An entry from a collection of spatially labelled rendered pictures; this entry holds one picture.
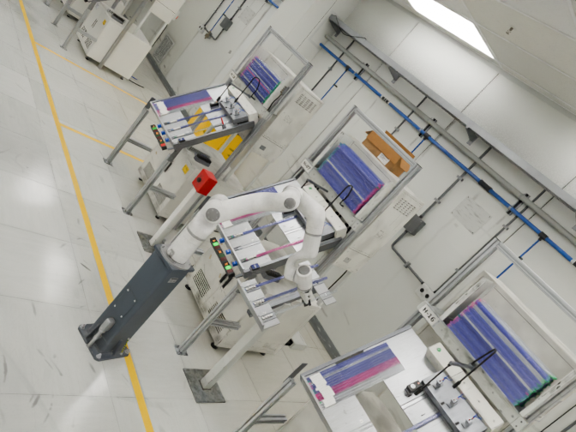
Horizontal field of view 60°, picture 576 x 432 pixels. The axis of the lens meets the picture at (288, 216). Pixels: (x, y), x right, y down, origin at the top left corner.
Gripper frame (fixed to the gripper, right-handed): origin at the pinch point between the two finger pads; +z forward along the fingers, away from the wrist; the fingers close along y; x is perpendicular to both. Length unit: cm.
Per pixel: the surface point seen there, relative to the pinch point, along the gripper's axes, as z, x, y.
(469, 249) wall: 99, -175, 32
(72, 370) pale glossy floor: -9, 126, 18
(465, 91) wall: 37, -255, 150
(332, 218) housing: 7, -50, 53
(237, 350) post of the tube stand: 34, 44, 10
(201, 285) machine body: 66, 43, 89
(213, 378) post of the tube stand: 50, 63, 8
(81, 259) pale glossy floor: 11, 110, 108
